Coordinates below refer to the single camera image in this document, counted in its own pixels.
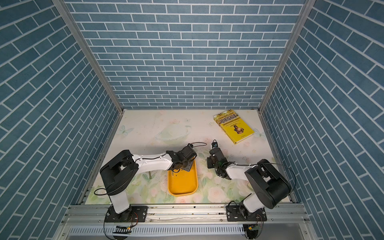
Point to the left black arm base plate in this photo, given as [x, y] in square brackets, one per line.
[134, 214]

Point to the aluminium mounting rail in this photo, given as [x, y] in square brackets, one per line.
[283, 213]

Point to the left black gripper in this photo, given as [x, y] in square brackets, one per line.
[188, 168]

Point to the white slotted cable duct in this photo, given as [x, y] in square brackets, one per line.
[158, 230]

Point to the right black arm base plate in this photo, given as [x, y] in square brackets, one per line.
[241, 214]

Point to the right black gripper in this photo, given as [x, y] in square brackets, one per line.
[209, 159]

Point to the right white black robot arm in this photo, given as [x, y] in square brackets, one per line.
[268, 184]

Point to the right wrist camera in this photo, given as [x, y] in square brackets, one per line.
[214, 144]

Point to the yellow plastic storage tray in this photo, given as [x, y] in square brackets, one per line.
[183, 183]

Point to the yellow paperback book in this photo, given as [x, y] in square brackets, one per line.
[234, 126]

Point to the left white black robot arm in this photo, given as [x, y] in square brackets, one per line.
[121, 169]

